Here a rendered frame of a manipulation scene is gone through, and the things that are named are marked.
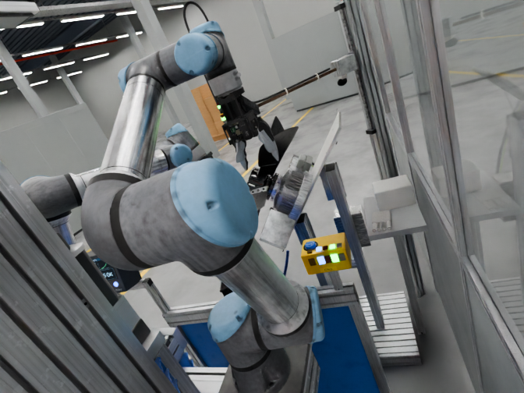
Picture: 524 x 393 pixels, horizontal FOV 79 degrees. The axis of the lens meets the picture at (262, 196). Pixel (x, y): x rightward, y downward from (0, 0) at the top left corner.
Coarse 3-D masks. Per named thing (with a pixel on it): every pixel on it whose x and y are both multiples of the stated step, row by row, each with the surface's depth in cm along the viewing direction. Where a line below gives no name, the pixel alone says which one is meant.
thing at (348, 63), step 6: (348, 54) 149; (354, 54) 147; (336, 60) 147; (342, 60) 144; (348, 60) 145; (354, 60) 147; (336, 66) 147; (342, 66) 145; (348, 66) 146; (354, 66) 147; (336, 72) 149; (342, 72) 146; (348, 72) 147
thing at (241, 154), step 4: (244, 140) 85; (236, 144) 82; (240, 144) 84; (244, 144) 84; (236, 148) 85; (240, 148) 85; (244, 148) 85; (236, 152) 83; (240, 152) 85; (244, 152) 86; (236, 156) 82; (240, 156) 85; (244, 156) 86; (236, 160) 82; (240, 160) 85; (244, 160) 86; (244, 164) 87; (244, 168) 88
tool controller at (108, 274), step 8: (96, 256) 136; (96, 264) 137; (104, 264) 136; (104, 272) 137; (112, 272) 136; (120, 272) 136; (128, 272) 140; (136, 272) 144; (112, 280) 137; (120, 280) 136; (128, 280) 139; (136, 280) 143; (120, 288) 137; (128, 288) 138
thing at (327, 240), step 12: (312, 240) 118; (324, 240) 115; (336, 240) 112; (312, 252) 111; (324, 252) 109; (336, 252) 108; (348, 252) 110; (324, 264) 111; (336, 264) 110; (348, 264) 109
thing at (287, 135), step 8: (296, 128) 137; (280, 136) 133; (288, 136) 137; (280, 144) 139; (288, 144) 142; (264, 152) 136; (280, 152) 144; (264, 160) 143; (272, 160) 147; (280, 160) 149
